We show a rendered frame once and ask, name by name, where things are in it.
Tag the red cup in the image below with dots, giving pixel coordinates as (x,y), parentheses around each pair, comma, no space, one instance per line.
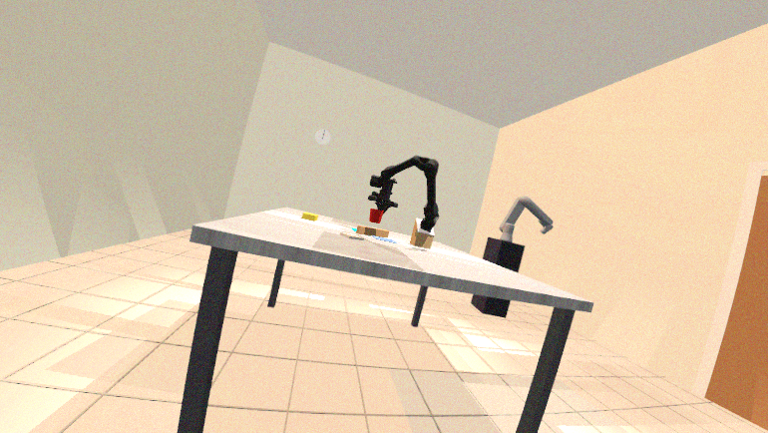
(375,215)

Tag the orange flat bar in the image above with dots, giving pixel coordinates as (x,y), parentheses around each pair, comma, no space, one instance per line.
(372,231)

